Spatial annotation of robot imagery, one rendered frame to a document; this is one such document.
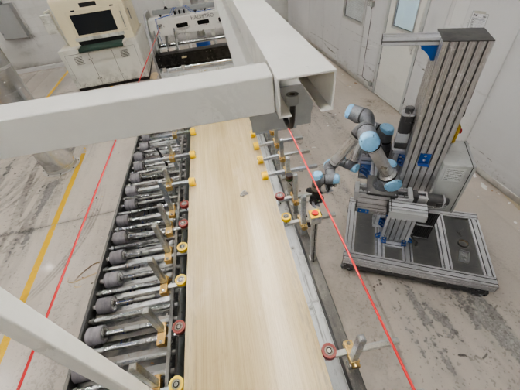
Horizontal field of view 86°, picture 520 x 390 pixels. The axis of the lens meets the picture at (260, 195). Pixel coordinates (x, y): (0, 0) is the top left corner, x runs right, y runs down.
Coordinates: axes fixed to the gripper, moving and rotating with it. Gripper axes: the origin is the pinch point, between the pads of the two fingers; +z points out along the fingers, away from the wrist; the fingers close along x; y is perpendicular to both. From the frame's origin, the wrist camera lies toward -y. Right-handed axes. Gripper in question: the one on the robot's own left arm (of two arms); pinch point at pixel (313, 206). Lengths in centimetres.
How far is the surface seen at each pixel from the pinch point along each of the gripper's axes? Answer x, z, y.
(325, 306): -36, 23, 61
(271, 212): -29.9, 3.2, -15.9
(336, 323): -37, 23, 74
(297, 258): -27.1, 31.2, 15.8
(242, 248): -66, 3, 2
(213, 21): 55, -78, -300
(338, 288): 9, 93, 31
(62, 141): -109, -149, 85
